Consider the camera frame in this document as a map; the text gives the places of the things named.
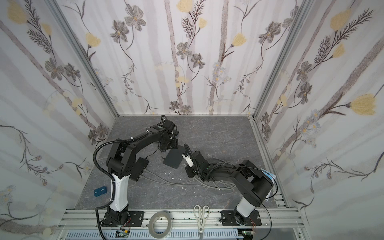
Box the black power adapter with cable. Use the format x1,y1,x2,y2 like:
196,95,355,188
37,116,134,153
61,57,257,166
145,149,158,160

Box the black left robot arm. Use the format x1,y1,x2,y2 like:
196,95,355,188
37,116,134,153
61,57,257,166
93,115,179,240

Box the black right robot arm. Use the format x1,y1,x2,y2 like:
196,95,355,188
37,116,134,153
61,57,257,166
183,144,278,227

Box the clear tape roll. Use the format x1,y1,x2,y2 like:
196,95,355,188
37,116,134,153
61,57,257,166
148,211,172,239

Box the blue face mask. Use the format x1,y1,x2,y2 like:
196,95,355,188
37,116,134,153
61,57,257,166
261,169,276,182

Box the small blue box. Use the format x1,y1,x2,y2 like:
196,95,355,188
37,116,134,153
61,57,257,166
94,186,108,197

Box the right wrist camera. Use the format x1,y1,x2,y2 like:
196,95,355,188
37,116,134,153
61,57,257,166
182,153,194,168

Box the white handled scissors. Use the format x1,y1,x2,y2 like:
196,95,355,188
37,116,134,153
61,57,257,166
194,205,210,234

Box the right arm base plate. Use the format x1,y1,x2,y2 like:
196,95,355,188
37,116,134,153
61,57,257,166
220,210,262,227

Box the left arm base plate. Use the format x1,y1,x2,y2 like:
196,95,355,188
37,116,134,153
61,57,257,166
101,211,145,227

